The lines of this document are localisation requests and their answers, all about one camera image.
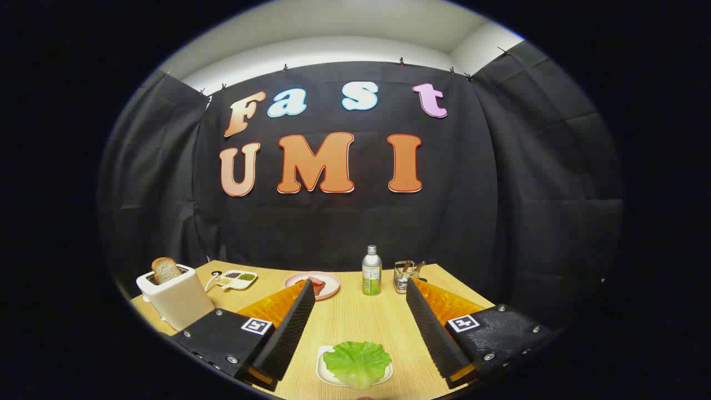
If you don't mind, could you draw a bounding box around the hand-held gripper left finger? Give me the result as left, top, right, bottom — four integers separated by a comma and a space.
171, 279, 316, 392

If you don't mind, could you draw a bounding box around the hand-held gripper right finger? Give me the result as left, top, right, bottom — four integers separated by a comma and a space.
405, 277, 556, 391

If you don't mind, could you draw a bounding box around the white divided condiment dish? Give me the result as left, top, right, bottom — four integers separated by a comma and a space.
215, 270, 258, 291

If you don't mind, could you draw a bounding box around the pink plate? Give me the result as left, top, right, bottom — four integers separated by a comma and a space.
284, 271, 341, 301

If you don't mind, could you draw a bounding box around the black backdrop cloth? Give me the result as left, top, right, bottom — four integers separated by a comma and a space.
97, 40, 625, 334

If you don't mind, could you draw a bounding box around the green lettuce leaf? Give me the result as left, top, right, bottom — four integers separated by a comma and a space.
323, 341, 392, 390

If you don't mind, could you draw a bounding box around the white toaster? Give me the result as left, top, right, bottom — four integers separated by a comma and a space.
136, 264, 216, 332

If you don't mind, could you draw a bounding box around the small square white plate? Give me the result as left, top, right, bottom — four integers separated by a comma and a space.
316, 345, 394, 388

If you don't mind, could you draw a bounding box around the green label metal bottle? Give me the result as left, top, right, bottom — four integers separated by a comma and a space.
362, 245, 383, 296

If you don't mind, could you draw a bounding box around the metal wire holder basket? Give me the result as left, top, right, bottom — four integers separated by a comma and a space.
393, 261, 427, 294

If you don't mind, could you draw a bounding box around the white bread slice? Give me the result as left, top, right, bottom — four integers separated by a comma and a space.
152, 257, 183, 285

